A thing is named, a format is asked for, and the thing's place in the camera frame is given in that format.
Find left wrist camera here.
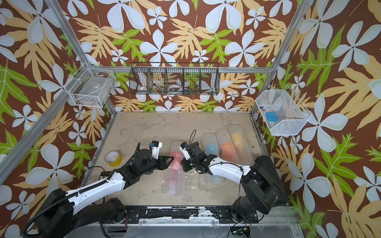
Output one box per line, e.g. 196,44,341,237
149,141,162,160

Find bubble wrapped orange glass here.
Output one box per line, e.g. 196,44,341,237
216,130,239,164

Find blue object in basket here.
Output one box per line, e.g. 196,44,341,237
266,112,279,122

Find black mounting rail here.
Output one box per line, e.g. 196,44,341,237
116,205,260,225

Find yellow tape roll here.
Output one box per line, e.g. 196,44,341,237
105,151,122,167

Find black wire basket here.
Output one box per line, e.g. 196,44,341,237
127,62,220,95

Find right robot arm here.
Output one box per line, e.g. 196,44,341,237
179,142,289,223

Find bubble wrapped yellow glass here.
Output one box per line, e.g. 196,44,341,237
228,125,254,166

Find white tape roll in basket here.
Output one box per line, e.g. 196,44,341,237
167,84,182,92

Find bubble wrapped blue glass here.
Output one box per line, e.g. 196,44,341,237
201,133,224,184

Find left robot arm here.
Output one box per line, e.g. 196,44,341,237
22,149,174,238

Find white wire basket left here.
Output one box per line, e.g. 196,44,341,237
66,68,116,108

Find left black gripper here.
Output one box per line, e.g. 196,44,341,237
140,154,175,176

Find red wine glass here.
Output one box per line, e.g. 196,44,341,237
170,151,184,185

